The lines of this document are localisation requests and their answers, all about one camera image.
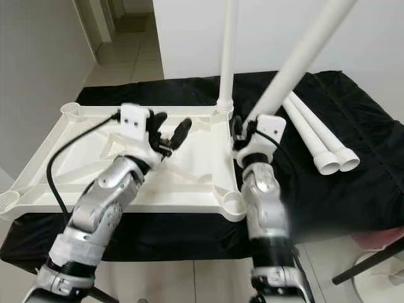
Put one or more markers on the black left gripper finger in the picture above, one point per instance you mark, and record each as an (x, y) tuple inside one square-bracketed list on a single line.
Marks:
[(180, 134), (157, 123)]

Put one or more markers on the white plastic table leg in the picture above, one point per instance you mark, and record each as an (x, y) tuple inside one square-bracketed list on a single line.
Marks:
[(312, 142), (229, 57), (331, 139), (303, 57)]

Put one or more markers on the white plastic children table top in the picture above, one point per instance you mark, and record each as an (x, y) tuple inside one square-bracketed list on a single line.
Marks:
[(50, 189)]

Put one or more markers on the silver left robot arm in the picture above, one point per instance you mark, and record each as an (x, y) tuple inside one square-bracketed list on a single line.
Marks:
[(101, 214)]

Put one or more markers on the black fabric table cloth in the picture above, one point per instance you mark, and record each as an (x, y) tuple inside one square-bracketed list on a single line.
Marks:
[(196, 243)]

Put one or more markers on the pink round stool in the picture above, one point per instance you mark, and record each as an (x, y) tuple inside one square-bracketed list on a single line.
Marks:
[(379, 238)]

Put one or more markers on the black metal pole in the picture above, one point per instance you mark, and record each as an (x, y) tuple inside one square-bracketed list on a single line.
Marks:
[(366, 268)]

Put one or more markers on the white round floor fan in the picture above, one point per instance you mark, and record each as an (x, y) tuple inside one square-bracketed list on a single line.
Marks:
[(382, 281)]

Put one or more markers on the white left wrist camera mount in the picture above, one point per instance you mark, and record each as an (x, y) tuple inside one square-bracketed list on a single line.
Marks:
[(136, 120)]

